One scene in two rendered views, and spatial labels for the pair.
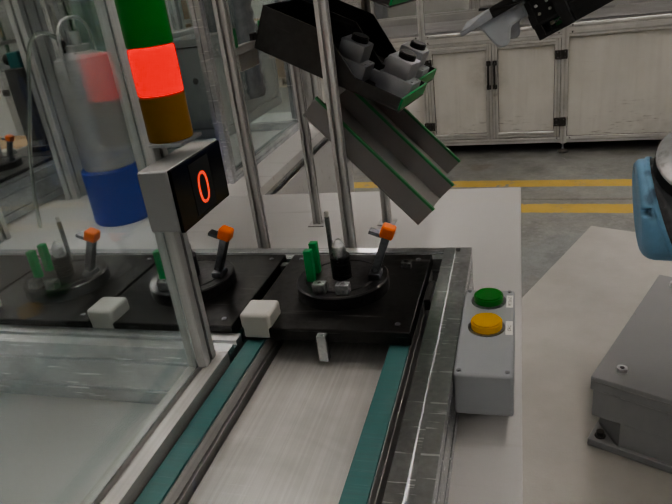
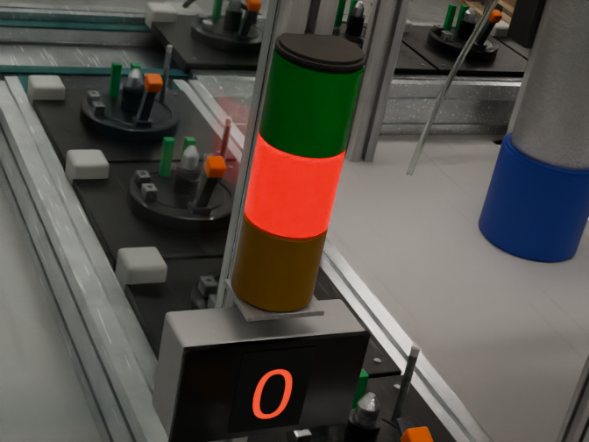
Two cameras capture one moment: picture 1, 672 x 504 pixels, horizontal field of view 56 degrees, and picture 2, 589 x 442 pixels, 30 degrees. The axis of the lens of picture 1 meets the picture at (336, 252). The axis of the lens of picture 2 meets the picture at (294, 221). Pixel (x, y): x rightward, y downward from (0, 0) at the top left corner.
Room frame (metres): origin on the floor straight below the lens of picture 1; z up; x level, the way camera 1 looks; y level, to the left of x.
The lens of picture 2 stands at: (0.29, -0.23, 1.60)
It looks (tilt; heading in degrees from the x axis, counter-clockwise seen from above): 27 degrees down; 43
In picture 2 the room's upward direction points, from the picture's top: 12 degrees clockwise
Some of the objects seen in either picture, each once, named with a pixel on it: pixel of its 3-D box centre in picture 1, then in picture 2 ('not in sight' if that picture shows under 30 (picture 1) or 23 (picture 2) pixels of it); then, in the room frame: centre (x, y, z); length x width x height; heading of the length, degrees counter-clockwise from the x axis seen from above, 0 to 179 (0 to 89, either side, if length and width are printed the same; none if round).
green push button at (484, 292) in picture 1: (488, 300); not in sight; (0.77, -0.20, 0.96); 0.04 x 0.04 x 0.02
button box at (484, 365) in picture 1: (487, 346); not in sight; (0.70, -0.18, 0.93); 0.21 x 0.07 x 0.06; 162
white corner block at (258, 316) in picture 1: (261, 319); not in sight; (0.79, 0.12, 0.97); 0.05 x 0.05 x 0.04; 72
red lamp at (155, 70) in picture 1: (155, 70); (294, 179); (0.70, 0.17, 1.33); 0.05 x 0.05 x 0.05
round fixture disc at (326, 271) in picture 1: (343, 281); not in sight; (0.85, 0.00, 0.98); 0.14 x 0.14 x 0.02
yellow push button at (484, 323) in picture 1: (486, 326); not in sight; (0.70, -0.18, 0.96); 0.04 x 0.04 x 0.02
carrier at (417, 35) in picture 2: not in sight; (466, 26); (1.99, 1.03, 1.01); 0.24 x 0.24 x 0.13; 72
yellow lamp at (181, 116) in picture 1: (166, 116); (279, 254); (0.70, 0.17, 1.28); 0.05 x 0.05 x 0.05
